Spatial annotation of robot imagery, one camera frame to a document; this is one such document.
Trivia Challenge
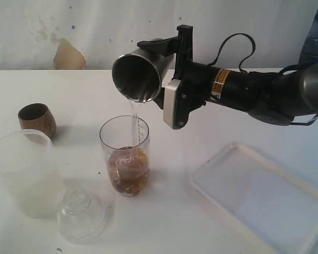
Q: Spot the clear plastic shaker cup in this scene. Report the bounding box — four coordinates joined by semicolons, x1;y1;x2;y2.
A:
99;115;150;196

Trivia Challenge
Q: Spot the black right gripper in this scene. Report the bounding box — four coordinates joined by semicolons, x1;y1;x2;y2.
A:
137;25;214;130

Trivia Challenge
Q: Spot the brown wooden round cup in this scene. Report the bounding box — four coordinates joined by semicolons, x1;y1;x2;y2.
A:
17;103;57;139

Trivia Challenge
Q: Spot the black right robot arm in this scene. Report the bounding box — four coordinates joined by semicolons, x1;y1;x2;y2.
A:
137;25;318;130

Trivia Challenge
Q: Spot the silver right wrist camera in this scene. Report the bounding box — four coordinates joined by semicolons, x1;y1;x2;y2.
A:
163;79;181;130

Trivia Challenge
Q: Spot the white rectangular plastic tray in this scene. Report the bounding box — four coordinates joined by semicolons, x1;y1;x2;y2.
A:
189;142;318;253

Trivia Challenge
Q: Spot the clear dome shaker lid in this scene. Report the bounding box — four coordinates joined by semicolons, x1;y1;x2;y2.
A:
56;188;108;244

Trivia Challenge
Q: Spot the stainless steel tumbler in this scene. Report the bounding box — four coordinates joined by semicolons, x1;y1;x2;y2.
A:
112;48;174;103

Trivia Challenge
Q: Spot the translucent plastic tall container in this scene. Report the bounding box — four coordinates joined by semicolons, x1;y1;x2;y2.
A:
0;129;65;218

